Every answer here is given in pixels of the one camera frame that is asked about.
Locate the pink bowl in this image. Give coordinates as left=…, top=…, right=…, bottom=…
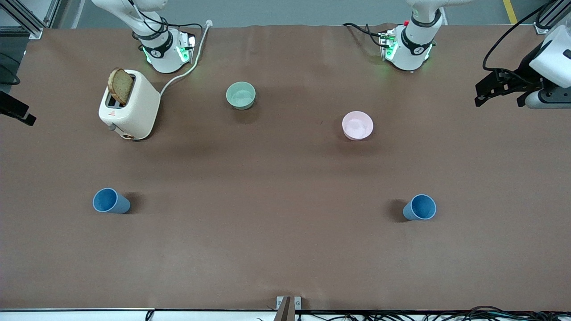
left=342, top=111, right=374, bottom=141

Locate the brown bread slice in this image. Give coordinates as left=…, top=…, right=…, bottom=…
left=108, top=68, right=135, bottom=106

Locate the cream white toaster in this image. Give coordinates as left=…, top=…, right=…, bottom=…
left=98, top=69, right=161, bottom=141

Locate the green bowl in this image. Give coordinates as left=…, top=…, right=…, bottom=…
left=225, top=81, right=257, bottom=111

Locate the black cable bundle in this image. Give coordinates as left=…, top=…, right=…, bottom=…
left=257, top=305, right=571, bottom=321

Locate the black arm base cable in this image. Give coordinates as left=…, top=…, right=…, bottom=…
left=342, top=22, right=385, bottom=48

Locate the aluminium frame profile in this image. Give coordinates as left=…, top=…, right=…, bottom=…
left=0, top=0, right=61, bottom=40
left=534, top=0, right=563, bottom=35

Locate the black looped cable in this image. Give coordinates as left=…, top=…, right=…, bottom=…
left=0, top=52, right=21, bottom=86

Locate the metal bracket with post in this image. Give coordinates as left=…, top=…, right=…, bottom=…
left=276, top=296, right=302, bottom=321

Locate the blue plastic cup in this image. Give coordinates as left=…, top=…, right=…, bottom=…
left=402, top=194, right=437, bottom=222
left=92, top=188, right=132, bottom=215

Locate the white toaster power cable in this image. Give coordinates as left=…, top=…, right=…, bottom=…
left=159, top=20, right=213, bottom=96

